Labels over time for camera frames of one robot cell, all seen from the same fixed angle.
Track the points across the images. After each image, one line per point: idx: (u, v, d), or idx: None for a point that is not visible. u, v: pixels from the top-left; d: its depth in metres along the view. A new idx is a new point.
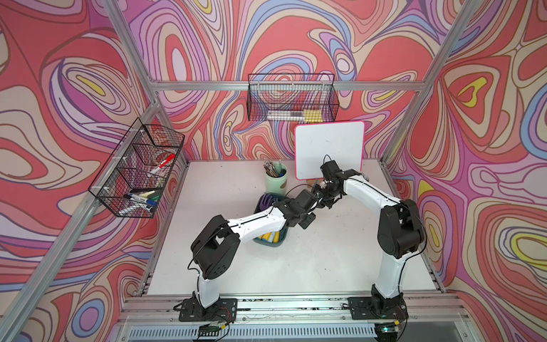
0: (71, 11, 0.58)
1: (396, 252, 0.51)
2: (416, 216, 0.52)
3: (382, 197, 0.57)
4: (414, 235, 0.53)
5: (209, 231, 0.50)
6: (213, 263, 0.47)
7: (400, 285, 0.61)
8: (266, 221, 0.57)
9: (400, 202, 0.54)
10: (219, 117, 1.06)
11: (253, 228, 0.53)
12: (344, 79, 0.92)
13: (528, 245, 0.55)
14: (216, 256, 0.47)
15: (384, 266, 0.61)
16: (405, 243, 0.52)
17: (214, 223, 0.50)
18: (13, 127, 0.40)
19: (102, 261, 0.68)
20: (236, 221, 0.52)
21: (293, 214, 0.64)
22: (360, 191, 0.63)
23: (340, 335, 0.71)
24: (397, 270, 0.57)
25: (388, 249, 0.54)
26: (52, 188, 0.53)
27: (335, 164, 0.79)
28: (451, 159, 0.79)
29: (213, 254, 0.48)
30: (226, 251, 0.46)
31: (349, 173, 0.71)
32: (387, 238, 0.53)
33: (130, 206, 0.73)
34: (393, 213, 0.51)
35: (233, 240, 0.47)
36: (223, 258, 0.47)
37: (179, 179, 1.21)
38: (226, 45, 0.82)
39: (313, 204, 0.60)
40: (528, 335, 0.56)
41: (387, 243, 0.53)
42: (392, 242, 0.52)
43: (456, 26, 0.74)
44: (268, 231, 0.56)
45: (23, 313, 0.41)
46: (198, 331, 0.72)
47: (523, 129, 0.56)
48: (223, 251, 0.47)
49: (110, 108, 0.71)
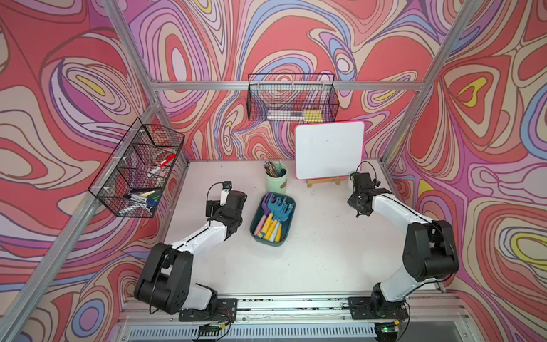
0: (71, 11, 0.58)
1: (420, 276, 0.47)
2: (448, 240, 0.47)
3: (412, 214, 0.54)
4: (444, 261, 0.47)
5: (154, 263, 0.45)
6: (173, 293, 0.42)
7: (407, 295, 0.57)
8: (209, 233, 0.57)
9: (432, 223, 0.50)
10: (219, 117, 1.06)
11: (200, 241, 0.52)
12: (344, 79, 0.92)
13: (528, 245, 0.55)
14: (174, 284, 0.43)
15: (396, 276, 0.59)
16: (430, 266, 0.46)
17: (157, 250, 0.45)
18: (13, 127, 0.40)
19: (102, 261, 0.68)
20: (181, 242, 0.50)
21: (231, 220, 0.67)
22: (389, 207, 0.60)
23: (340, 335, 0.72)
24: (411, 288, 0.54)
25: (412, 271, 0.49)
26: (51, 188, 0.53)
27: (366, 178, 0.76)
28: (451, 159, 0.79)
29: (169, 282, 0.43)
30: (181, 271, 0.43)
31: (380, 189, 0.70)
32: (412, 258, 0.49)
33: (130, 206, 0.73)
34: (422, 232, 0.47)
35: (184, 259, 0.44)
36: (181, 281, 0.44)
37: (179, 179, 1.21)
38: (226, 45, 0.82)
39: (243, 201, 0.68)
40: (527, 335, 0.56)
41: (414, 264, 0.48)
42: (417, 263, 0.47)
43: (456, 26, 0.74)
44: (214, 243, 0.59)
45: (23, 313, 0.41)
46: (198, 331, 0.72)
47: (523, 128, 0.56)
48: (180, 275, 0.43)
49: (110, 108, 0.71)
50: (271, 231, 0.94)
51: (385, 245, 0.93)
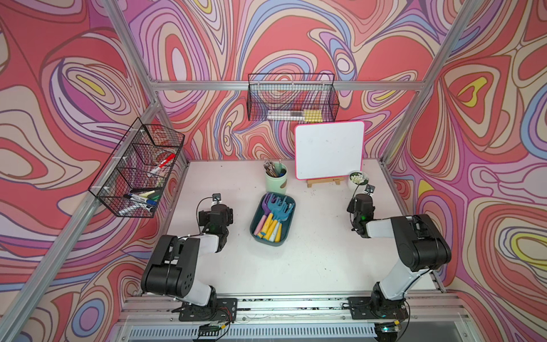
0: (71, 11, 0.58)
1: (413, 264, 0.49)
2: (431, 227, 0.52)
3: None
4: (431, 244, 0.50)
5: (162, 250, 0.48)
6: (184, 270, 0.46)
7: (404, 292, 0.59)
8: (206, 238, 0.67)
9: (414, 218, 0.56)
10: (219, 117, 1.06)
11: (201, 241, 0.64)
12: (344, 79, 0.92)
13: (528, 246, 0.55)
14: (186, 260, 0.47)
15: (394, 271, 0.60)
16: (420, 251, 0.49)
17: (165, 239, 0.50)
18: (13, 127, 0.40)
19: (102, 261, 0.68)
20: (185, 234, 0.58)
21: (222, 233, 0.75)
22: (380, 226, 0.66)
23: (340, 335, 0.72)
24: (408, 281, 0.55)
25: (405, 260, 0.51)
26: (51, 188, 0.53)
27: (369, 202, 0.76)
28: (451, 159, 0.79)
29: (179, 261, 0.47)
30: (193, 248, 0.48)
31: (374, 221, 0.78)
32: (402, 249, 0.52)
33: (130, 206, 0.73)
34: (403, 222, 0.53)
35: (194, 240, 0.50)
36: (191, 261, 0.47)
37: (179, 179, 1.21)
38: (226, 45, 0.82)
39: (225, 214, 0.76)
40: (528, 335, 0.56)
41: (406, 252, 0.51)
42: (407, 251, 0.50)
43: (456, 26, 0.74)
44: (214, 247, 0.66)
45: (23, 312, 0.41)
46: (198, 331, 0.72)
47: (523, 128, 0.56)
48: (193, 251, 0.48)
49: (110, 108, 0.71)
50: (271, 231, 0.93)
51: (385, 245, 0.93)
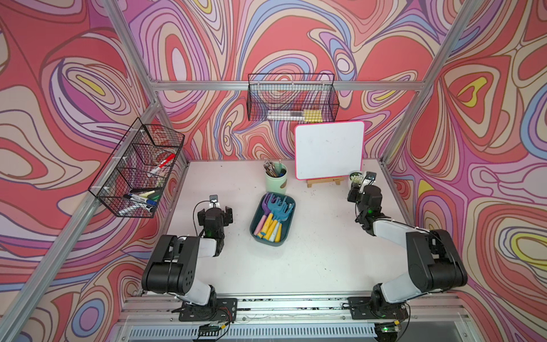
0: (71, 11, 0.58)
1: (426, 287, 0.45)
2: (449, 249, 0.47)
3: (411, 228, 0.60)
4: (447, 267, 0.46)
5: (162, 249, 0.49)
6: (185, 266, 0.46)
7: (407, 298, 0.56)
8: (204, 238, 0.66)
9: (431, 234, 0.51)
10: (219, 117, 1.06)
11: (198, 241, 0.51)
12: (344, 79, 0.92)
13: (528, 245, 0.55)
14: (186, 256, 0.48)
15: (400, 281, 0.58)
16: (436, 274, 0.45)
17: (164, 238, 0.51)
18: (13, 127, 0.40)
19: (102, 261, 0.68)
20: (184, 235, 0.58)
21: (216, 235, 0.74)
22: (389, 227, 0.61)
23: (340, 335, 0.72)
24: (414, 294, 0.52)
25: (418, 281, 0.47)
26: (51, 188, 0.53)
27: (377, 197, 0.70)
28: (451, 159, 0.79)
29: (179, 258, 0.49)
30: (192, 244, 0.50)
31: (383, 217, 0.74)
32: (416, 269, 0.48)
33: (130, 206, 0.73)
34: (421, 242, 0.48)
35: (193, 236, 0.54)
36: (191, 257, 0.48)
37: (179, 179, 1.21)
38: (226, 45, 0.82)
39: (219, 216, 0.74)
40: (528, 335, 0.56)
41: (419, 274, 0.47)
42: (421, 272, 0.46)
43: (456, 26, 0.74)
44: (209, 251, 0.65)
45: (23, 313, 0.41)
46: (198, 331, 0.72)
47: (523, 128, 0.56)
48: (193, 248, 0.49)
49: (110, 108, 0.71)
50: (271, 231, 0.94)
51: (385, 245, 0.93)
